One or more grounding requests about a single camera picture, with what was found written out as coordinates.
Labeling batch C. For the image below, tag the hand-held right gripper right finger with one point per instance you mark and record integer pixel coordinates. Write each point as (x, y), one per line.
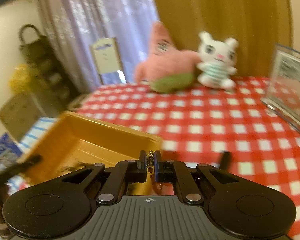
(160, 170)

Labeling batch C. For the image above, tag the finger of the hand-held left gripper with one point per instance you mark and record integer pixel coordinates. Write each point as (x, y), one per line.
(22, 165)

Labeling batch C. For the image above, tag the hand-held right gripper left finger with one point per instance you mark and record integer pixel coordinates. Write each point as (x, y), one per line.
(141, 166)

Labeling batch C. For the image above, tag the yellow plastic tray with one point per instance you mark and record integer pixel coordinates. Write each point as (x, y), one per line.
(90, 135)

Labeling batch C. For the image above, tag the blue printed box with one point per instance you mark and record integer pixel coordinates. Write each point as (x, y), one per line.
(2, 150)

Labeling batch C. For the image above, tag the blue checked bed sheet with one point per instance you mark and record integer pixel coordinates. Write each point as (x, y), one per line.
(40, 127)

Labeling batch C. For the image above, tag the cardboard box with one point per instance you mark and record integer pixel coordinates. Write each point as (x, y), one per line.
(20, 115)

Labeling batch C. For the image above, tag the red checkered tablecloth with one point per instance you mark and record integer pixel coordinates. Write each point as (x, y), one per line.
(202, 120)

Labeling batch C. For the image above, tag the black wristwatch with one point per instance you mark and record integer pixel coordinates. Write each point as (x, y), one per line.
(225, 158)

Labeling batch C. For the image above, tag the yellow covered fan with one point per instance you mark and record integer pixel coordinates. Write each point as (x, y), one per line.
(20, 77)

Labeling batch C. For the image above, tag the pink starfish plush toy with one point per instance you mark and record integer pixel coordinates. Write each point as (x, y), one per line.
(165, 65)

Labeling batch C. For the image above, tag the folded dark metal rack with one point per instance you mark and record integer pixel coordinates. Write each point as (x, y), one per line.
(45, 62)

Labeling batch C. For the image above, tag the white wooden chair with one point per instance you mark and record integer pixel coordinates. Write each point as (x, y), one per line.
(107, 57)

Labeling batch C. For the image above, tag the white bunny plush toy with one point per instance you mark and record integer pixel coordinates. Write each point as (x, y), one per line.
(215, 55)

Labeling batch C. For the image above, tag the clear framed sand picture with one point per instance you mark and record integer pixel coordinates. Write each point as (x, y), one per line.
(287, 80)

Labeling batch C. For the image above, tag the purple patterned curtain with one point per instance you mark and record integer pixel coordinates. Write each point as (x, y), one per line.
(102, 10)

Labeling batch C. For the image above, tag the wooden door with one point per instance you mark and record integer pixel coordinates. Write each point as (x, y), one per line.
(227, 10)

